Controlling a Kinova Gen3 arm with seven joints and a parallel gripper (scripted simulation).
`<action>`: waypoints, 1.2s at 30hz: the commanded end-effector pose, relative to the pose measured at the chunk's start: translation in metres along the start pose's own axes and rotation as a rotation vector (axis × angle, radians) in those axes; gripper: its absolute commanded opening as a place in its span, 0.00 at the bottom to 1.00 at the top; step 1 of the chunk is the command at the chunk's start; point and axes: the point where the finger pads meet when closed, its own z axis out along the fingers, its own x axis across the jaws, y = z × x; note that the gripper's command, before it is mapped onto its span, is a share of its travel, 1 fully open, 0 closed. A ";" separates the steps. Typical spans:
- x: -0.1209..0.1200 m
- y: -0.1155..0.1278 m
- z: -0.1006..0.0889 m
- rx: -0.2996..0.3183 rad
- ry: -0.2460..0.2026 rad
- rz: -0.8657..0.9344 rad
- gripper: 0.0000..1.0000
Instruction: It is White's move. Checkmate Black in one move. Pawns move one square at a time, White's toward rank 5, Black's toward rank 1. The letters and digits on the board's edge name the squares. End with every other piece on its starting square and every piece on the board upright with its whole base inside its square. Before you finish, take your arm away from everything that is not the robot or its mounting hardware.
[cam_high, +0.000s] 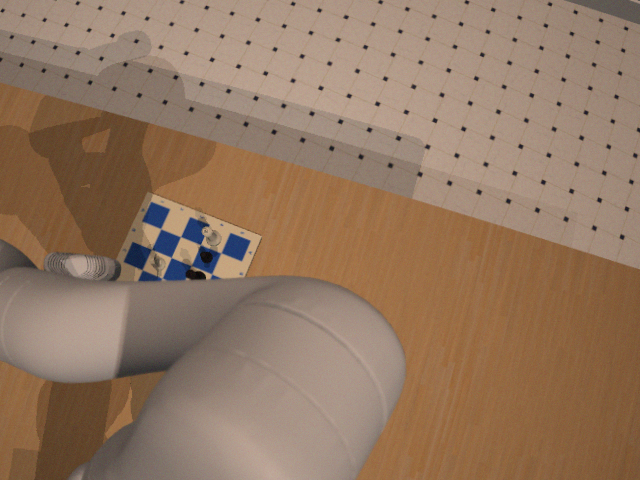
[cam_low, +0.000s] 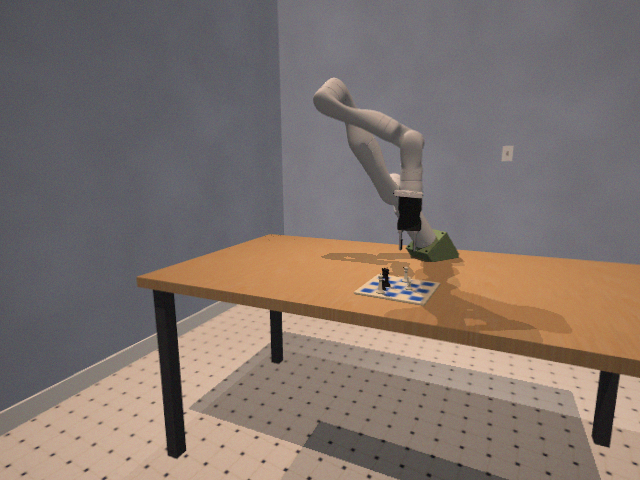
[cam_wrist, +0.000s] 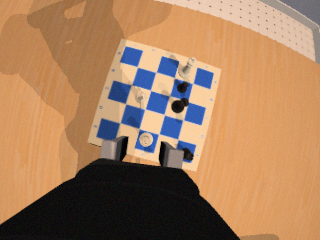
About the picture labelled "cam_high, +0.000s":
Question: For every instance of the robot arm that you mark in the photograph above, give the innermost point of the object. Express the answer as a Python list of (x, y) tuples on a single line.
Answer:
[(296, 382)]

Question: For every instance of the blue and cream chessboard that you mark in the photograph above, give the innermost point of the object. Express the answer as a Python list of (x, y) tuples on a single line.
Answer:
[(174, 233)]

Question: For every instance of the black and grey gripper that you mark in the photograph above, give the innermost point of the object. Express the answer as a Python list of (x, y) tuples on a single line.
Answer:
[(83, 266)]

